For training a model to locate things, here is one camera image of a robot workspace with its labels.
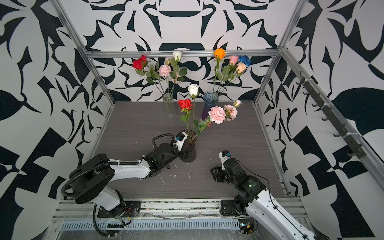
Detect smoky pink glass vase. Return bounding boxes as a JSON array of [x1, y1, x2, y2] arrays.
[[180, 130, 198, 163]]

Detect clear glass vase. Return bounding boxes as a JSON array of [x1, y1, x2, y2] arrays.
[[163, 93, 177, 120]]

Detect red rose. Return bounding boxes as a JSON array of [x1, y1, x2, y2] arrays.
[[178, 99, 193, 143]]

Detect small pink carnation stem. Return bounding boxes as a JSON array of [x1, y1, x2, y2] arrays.
[[191, 100, 243, 141]]

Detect small white rose stem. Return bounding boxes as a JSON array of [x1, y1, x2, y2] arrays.
[[187, 83, 200, 142]]

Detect purple blue glass vase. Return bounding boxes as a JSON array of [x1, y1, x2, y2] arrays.
[[201, 92, 220, 120]]

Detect pink peony flower stem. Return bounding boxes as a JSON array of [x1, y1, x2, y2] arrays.
[[158, 59, 172, 93]]

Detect red rose stem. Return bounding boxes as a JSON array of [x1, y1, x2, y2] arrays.
[[133, 55, 166, 95]]

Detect peach rose stem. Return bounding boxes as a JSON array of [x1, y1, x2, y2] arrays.
[[219, 62, 248, 95]]

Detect orange rose stem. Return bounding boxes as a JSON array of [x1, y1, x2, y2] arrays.
[[213, 48, 227, 95]]

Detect blue rose stem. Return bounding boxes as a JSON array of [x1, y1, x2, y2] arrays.
[[221, 54, 253, 94]]

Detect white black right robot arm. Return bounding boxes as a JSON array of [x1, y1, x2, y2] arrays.
[[211, 151, 327, 240]]

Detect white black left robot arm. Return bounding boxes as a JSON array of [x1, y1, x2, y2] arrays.
[[61, 137, 185, 212]]

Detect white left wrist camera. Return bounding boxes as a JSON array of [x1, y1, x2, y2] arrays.
[[173, 132, 188, 152]]

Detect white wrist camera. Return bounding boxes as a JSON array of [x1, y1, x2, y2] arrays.
[[173, 132, 188, 152], [219, 150, 231, 171]]

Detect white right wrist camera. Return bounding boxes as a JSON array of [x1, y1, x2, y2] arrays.
[[219, 150, 231, 171]]

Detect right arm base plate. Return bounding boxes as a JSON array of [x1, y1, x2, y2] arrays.
[[219, 199, 263, 217]]

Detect black corrugated cable hose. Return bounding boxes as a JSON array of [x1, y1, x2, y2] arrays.
[[59, 133, 175, 238]]

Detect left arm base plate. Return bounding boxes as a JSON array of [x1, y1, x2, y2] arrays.
[[97, 201, 142, 218]]

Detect white slotted cable duct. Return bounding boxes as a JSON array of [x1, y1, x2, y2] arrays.
[[61, 218, 241, 231]]

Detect aluminium front rail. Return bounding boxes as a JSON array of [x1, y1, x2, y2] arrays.
[[52, 197, 308, 221]]

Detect black wall hook rack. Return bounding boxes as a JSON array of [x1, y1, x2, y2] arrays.
[[297, 71, 367, 159]]

